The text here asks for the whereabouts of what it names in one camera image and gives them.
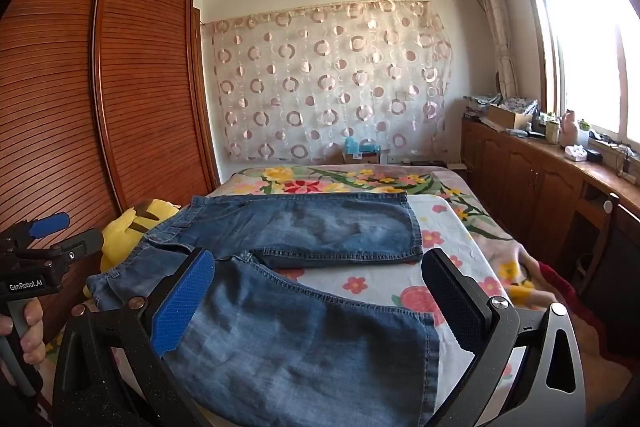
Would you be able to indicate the white tissue pack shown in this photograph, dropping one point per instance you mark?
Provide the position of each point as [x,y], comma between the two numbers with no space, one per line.
[576,153]

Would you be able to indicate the red patterned blanket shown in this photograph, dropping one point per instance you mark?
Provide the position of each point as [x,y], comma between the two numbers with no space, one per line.
[580,302]

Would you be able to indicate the dark wooden chair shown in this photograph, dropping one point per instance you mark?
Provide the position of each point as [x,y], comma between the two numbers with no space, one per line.
[607,237]

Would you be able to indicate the person's left hand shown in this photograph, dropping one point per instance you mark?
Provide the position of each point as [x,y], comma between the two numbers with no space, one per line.
[32,332]

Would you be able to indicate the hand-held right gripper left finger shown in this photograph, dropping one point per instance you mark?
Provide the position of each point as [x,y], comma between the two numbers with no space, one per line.
[182,302]

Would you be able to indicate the pale window curtain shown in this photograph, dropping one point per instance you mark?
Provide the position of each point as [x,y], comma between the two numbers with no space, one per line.
[495,22]

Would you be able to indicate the circle-patterned sheer curtain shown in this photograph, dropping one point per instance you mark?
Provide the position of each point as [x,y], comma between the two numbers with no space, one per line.
[325,77]

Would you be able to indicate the yellow plush toy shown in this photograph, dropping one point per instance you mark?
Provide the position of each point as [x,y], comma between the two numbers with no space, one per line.
[120,237]

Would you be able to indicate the blue toy box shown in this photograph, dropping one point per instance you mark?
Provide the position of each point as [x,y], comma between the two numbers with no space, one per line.
[361,152]

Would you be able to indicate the blue denim pants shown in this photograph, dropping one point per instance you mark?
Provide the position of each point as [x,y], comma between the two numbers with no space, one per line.
[300,342]

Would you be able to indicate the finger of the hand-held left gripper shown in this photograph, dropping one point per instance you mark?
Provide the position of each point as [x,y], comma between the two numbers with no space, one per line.
[50,224]
[80,243]

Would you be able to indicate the floral bed sheet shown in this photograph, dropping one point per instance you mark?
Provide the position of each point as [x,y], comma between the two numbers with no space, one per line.
[375,278]

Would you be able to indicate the wooden slatted wardrobe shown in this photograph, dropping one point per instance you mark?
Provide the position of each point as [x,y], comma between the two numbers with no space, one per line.
[140,107]

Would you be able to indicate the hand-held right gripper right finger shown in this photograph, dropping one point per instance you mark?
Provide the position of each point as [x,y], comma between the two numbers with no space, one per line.
[452,307]

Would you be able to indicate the long wooden cabinet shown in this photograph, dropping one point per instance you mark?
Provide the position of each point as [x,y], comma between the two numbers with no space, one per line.
[520,187]

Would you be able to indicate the wooden-framed window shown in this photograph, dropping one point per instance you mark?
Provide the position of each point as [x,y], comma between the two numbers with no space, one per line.
[585,42]

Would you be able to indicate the pink cat figurine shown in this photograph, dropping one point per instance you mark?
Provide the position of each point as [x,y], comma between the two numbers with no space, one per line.
[569,129]

